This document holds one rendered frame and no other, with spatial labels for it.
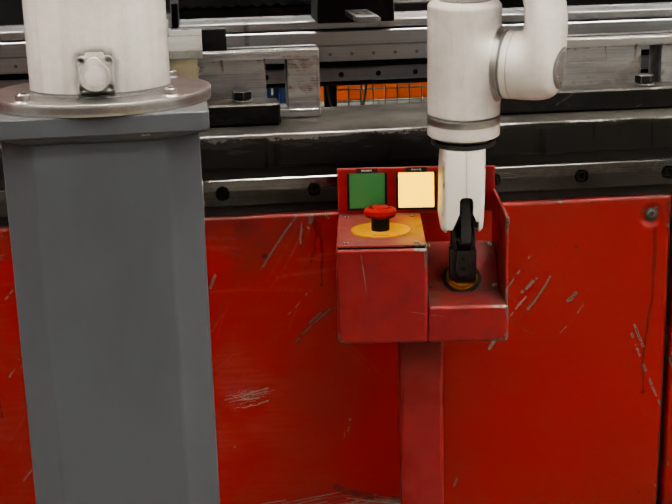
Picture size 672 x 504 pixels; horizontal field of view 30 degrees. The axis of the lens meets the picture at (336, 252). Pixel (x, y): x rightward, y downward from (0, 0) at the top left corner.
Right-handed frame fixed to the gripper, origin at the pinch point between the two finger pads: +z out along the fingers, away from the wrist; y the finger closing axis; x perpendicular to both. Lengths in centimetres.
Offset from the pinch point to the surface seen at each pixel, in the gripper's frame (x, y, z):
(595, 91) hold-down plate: 20.5, -28.9, -13.9
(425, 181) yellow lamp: -3.9, -9.6, -7.4
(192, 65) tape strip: -34.8, -27.7, -19.1
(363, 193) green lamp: -11.8, -9.5, -6.0
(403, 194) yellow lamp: -6.7, -9.5, -5.8
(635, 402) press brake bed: 26.4, -19.5, 29.3
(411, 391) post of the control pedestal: -6.3, 2.3, 16.0
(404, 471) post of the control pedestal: -7.3, 3.2, 26.7
